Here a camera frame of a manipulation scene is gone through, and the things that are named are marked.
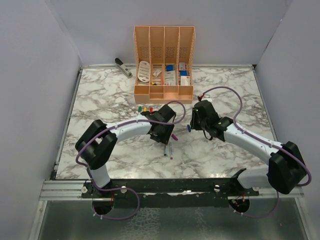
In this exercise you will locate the peach plastic desk organizer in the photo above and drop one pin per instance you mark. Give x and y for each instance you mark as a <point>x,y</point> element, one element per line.
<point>161,46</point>

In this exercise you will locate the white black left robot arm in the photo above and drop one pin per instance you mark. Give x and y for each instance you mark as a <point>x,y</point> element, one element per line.
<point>98,141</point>

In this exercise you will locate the white pen purple end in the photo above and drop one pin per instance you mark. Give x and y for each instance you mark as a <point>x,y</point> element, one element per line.
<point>170,150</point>

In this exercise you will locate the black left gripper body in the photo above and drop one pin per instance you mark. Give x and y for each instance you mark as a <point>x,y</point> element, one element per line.
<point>163,135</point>

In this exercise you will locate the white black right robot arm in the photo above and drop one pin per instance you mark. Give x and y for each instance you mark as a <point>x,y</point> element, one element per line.
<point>285,165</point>

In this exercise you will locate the black mounting rail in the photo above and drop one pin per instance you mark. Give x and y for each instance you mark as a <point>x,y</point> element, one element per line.
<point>168,192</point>

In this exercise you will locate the white oval ruler card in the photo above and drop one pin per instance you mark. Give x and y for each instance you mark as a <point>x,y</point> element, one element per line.
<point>144,71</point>

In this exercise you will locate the blue pen cap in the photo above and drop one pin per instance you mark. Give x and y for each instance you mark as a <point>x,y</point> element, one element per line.
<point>189,128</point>

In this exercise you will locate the purple pen cap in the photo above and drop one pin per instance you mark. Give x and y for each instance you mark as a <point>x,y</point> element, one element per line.
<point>174,137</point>

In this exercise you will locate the blue box in organizer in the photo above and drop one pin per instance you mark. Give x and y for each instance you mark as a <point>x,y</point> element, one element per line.
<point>170,67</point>

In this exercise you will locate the red white card box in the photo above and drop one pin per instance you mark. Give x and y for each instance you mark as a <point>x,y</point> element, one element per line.
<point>185,80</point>

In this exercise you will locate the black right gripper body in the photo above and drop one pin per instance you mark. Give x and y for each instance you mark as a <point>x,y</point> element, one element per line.
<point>197,124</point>

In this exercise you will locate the black grey stapler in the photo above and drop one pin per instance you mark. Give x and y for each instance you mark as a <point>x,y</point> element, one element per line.
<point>123,68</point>

